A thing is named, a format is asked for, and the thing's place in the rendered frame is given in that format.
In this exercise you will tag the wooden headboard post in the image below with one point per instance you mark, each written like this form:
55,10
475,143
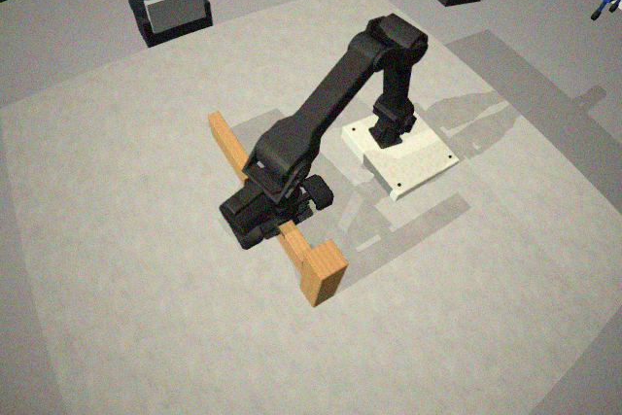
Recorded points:
322,269

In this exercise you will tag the long wooden board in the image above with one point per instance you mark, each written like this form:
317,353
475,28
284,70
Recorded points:
290,237

